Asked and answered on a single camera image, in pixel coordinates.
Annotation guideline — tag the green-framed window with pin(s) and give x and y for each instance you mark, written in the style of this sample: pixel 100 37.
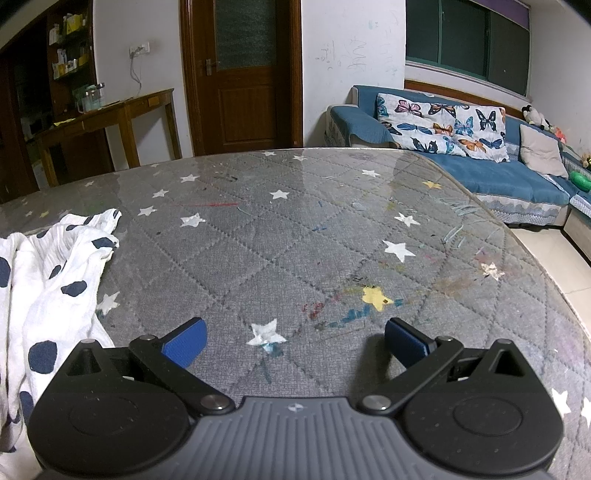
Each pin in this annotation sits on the green-framed window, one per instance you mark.
pixel 461 37

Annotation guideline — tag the shelf of yellow white boxes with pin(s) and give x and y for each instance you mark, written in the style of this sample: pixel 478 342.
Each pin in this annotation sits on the shelf of yellow white boxes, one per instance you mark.
pixel 69 60

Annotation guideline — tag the green toy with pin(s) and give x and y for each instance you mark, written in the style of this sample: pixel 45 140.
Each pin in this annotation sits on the green toy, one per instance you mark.
pixel 581 180

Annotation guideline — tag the brown wooden door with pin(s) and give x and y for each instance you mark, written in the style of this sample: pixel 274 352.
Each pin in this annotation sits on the brown wooden door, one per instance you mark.
pixel 244 106

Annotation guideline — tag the black white plush toy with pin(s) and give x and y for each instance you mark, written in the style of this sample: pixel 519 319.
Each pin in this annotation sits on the black white plush toy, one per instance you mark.
pixel 535 116

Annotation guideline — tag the butterfly print pillow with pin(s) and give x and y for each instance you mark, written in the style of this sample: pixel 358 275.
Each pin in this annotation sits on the butterfly print pillow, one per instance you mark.
pixel 443 124

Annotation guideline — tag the dark wooden shelf cabinet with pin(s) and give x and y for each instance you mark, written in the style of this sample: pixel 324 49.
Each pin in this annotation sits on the dark wooden shelf cabinet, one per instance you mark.
pixel 9 115

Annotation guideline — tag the white navy-dotted garment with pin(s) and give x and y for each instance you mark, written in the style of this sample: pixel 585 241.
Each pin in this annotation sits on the white navy-dotted garment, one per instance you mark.
pixel 46 258

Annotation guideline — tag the grey star quilted table cover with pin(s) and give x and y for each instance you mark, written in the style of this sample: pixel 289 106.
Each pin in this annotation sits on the grey star quilted table cover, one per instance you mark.
pixel 295 240

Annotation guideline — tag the clear glass jar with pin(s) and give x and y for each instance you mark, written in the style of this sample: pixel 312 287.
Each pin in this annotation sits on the clear glass jar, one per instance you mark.
pixel 90 99

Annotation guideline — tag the yellow paper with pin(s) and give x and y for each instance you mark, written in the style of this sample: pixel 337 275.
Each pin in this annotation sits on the yellow paper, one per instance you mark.
pixel 64 121

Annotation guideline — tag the beige cushion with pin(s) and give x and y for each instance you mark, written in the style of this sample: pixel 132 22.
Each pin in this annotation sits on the beige cushion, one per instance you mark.
pixel 542 150

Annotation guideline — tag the blue sofa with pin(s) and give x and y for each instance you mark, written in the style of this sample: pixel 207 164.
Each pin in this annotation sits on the blue sofa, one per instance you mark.
pixel 498 170

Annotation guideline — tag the wooden side table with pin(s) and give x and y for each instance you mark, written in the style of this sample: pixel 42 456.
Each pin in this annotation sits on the wooden side table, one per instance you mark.
pixel 138 99

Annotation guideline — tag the small orange toy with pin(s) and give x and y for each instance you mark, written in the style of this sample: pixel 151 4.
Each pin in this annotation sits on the small orange toy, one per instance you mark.
pixel 558 134

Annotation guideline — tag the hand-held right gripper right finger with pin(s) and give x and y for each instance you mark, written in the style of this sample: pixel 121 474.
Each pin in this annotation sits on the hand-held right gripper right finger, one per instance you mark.
pixel 406 344

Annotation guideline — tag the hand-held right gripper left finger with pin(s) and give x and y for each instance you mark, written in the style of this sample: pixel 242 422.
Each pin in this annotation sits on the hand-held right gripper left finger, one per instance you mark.
pixel 184 344

